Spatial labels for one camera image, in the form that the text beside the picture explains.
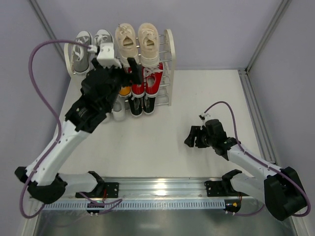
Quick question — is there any red canvas sneaker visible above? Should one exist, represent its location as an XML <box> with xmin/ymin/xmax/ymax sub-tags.
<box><xmin>131</xmin><ymin>65</ymin><xmax>145</xmax><ymax>98</ymax></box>
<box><xmin>143</xmin><ymin>62</ymin><xmax>164</xmax><ymax>98</ymax></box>

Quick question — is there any orange canvas sneaker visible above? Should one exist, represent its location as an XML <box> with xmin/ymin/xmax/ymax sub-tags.
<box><xmin>119</xmin><ymin>87</ymin><xmax>131</xmax><ymax>97</ymax></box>

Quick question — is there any white sneaker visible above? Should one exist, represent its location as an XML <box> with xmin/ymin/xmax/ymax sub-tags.
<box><xmin>112</xmin><ymin>96</ymin><xmax>126</xmax><ymax>121</ymax></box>

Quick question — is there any cream metal shoe shelf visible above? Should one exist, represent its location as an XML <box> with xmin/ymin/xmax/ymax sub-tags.
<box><xmin>63</xmin><ymin>29</ymin><xmax>177</xmax><ymax>106</ymax></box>

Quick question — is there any beige lace sneaker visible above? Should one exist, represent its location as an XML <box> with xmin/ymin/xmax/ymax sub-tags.
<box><xmin>138</xmin><ymin>23</ymin><xmax>159</xmax><ymax>67</ymax></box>
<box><xmin>115</xmin><ymin>23</ymin><xmax>139</xmax><ymax>67</ymax></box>

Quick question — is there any black canvas sneaker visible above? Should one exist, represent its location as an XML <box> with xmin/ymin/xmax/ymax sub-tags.
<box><xmin>128</xmin><ymin>96</ymin><xmax>143</xmax><ymax>117</ymax></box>
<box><xmin>143</xmin><ymin>95</ymin><xmax>156</xmax><ymax>115</ymax></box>

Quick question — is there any grey canvas sneaker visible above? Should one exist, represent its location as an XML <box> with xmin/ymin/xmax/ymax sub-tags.
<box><xmin>94</xmin><ymin>29</ymin><xmax>115</xmax><ymax>49</ymax></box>
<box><xmin>72</xmin><ymin>31</ymin><xmax>92</xmax><ymax>74</ymax></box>

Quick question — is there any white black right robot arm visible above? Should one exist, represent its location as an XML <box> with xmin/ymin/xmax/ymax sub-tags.
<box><xmin>184</xmin><ymin>119</ymin><xmax>308</xmax><ymax>221</ymax></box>

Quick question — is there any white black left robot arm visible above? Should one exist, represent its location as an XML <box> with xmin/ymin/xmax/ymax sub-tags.
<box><xmin>15</xmin><ymin>58</ymin><xmax>142</xmax><ymax>205</ymax></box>

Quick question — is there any right controller board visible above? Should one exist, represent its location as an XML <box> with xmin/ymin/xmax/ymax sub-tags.
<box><xmin>223</xmin><ymin>199</ymin><xmax>242</xmax><ymax>213</ymax></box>

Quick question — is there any controller board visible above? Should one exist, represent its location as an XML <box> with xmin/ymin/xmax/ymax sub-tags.
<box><xmin>223</xmin><ymin>199</ymin><xmax>242</xmax><ymax>213</ymax></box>
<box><xmin>86</xmin><ymin>201</ymin><xmax>105</xmax><ymax>216</ymax></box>

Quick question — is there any left controller board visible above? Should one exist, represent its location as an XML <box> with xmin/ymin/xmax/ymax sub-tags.
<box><xmin>86</xmin><ymin>201</ymin><xmax>105</xmax><ymax>216</ymax></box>

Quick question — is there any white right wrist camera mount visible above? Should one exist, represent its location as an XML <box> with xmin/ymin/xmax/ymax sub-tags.
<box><xmin>199</xmin><ymin>113</ymin><xmax>212</xmax><ymax>123</ymax></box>

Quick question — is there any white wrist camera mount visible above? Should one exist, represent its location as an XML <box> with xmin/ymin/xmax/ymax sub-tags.
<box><xmin>199</xmin><ymin>113</ymin><xmax>212</xmax><ymax>123</ymax></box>
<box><xmin>96</xmin><ymin>42</ymin><xmax>122</xmax><ymax>68</ymax></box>

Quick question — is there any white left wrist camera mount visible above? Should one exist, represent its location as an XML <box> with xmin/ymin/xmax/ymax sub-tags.
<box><xmin>96</xmin><ymin>42</ymin><xmax>122</xmax><ymax>68</ymax></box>

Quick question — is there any aluminium right side rail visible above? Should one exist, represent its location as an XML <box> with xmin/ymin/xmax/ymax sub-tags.
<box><xmin>238</xmin><ymin>70</ymin><xmax>276</xmax><ymax>164</ymax></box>

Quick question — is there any aluminium rail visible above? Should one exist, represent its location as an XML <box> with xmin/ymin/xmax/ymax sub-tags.
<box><xmin>238</xmin><ymin>70</ymin><xmax>276</xmax><ymax>164</ymax></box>
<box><xmin>29</xmin><ymin>177</ymin><xmax>266</xmax><ymax>201</ymax></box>

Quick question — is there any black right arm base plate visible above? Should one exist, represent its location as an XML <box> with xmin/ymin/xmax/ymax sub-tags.
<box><xmin>204</xmin><ymin>179</ymin><xmax>243</xmax><ymax>197</ymax></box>

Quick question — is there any aluminium left corner post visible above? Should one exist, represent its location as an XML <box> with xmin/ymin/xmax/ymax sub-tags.
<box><xmin>28</xmin><ymin>0</ymin><xmax>64</xmax><ymax>60</ymax></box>

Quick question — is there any aluminium corner post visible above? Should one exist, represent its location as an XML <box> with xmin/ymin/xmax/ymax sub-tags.
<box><xmin>28</xmin><ymin>0</ymin><xmax>64</xmax><ymax>60</ymax></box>
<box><xmin>245</xmin><ymin>0</ymin><xmax>292</xmax><ymax>74</ymax></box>

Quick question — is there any aluminium front rail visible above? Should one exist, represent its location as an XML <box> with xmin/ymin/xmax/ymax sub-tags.
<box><xmin>29</xmin><ymin>177</ymin><xmax>266</xmax><ymax>201</ymax></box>

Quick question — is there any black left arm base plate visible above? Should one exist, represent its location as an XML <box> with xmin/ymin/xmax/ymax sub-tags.
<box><xmin>75</xmin><ymin>182</ymin><xmax>119</xmax><ymax>199</ymax></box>

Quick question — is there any grey slotted cable duct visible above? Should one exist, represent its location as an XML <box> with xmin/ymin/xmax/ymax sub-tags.
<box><xmin>44</xmin><ymin>199</ymin><xmax>224</xmax><ymax>210</ymax></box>

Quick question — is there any aluminium right corner post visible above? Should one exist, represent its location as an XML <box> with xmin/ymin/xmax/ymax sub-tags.
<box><xmin>245</xmin><ymin>0</ymin><xmax>292</xmax><ymax>74</ymax></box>

